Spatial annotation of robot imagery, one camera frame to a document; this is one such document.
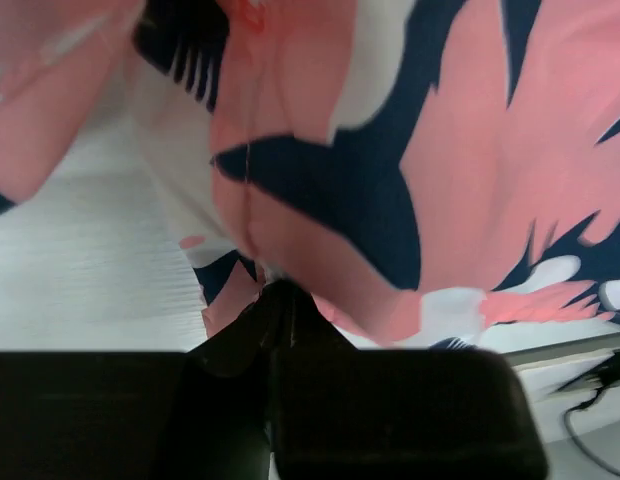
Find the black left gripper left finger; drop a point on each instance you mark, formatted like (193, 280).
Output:
(217, 426)

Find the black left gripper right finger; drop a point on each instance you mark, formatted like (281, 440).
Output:
(338, 412)

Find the pink shark print shorts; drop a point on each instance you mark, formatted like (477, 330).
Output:
(426, 170)

